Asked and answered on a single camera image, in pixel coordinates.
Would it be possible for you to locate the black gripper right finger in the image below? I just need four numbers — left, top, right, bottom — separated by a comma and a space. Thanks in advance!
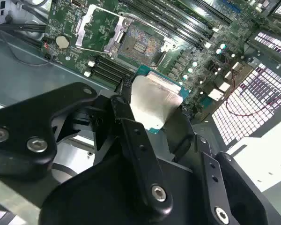
164, 107, 281, 225

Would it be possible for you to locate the metal wire locking lever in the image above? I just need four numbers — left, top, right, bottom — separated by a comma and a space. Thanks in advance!
118, 11, 138, 21

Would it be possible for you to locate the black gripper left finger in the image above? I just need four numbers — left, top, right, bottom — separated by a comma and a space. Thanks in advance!
0, 79, 174, 217

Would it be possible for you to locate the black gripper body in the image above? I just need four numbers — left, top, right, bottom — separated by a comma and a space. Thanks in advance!
38, 154, 216, 225

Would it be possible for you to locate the silver green CPU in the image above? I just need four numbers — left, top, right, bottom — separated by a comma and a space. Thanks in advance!
129, 64, 192, 136

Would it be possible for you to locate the metal socket cover frame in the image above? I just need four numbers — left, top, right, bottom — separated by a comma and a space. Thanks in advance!
74, 4, 126, 57

